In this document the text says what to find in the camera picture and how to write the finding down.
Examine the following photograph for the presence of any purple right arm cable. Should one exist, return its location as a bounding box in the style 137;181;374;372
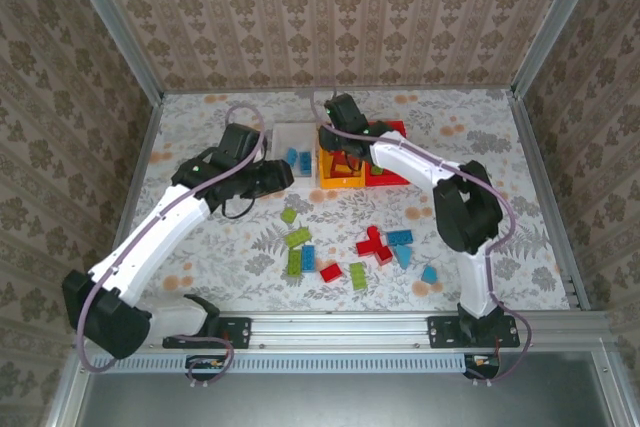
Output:
309;89;534;383

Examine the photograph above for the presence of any red plastic bin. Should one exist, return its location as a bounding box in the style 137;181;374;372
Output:
360;119;411;187

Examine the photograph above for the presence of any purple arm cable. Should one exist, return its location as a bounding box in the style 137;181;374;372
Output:
74;105;267;374
309;89;534;383

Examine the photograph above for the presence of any aluminium side rail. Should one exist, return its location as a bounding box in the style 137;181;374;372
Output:
507;89;591;311
107;95;166;258

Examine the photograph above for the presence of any aluminium frame post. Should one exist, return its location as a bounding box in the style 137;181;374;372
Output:
57;0;165;103
509;0;609;98

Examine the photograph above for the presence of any white plastic bin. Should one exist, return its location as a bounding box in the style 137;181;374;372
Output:
269;121;319;192

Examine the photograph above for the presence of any wide green lego brick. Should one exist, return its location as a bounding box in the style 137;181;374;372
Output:
284;226;314;248

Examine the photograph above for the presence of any blue wedge lego piece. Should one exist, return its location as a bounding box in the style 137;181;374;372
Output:
393;245;415;271

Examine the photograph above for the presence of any aluminium rear rail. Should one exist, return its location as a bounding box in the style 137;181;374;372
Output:
162;86;511;96

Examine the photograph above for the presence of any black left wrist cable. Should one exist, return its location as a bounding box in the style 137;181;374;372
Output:
219;195;257;221

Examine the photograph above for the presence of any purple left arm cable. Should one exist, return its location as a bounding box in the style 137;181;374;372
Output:
74;105;267;374

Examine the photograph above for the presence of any grey metal panel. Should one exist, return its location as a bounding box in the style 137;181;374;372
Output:
74;371;619;427

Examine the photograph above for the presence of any white slotted cable duct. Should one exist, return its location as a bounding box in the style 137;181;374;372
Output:
92;354;496;375

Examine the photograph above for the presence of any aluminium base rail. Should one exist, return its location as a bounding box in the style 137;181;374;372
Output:
149;310;619;351

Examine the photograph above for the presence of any yellow plastic bin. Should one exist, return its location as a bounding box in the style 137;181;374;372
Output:
316;121;366;191

